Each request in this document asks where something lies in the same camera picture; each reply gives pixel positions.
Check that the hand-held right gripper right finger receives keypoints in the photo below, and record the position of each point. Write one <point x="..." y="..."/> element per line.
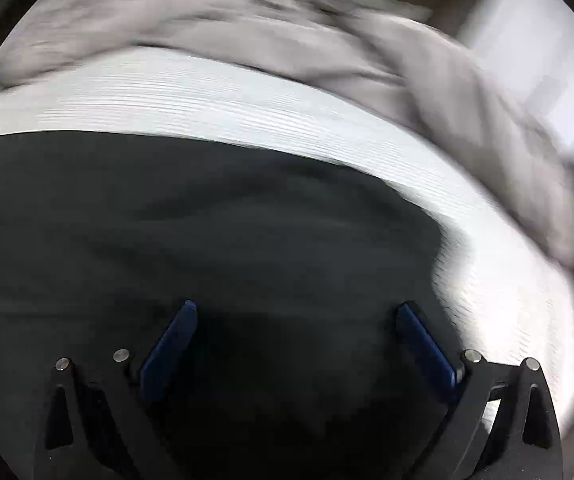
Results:
<point x="427" y="350"/>

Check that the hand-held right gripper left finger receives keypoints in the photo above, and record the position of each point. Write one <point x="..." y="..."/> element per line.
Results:
<point x="167" y="355"/>

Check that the black pants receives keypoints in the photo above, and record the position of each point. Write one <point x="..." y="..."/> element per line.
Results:
<point x="217" y="210"/>

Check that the white honeycomb mesh mattress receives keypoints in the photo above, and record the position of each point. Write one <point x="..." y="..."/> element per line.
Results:
<point x="267" y="110"/>

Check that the white panel door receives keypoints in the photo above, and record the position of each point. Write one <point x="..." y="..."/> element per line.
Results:
<point x="542" y="50"/>

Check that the grey crumpled comforter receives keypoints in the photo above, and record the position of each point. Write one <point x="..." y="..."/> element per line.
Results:
<point x="267" y="35"/>

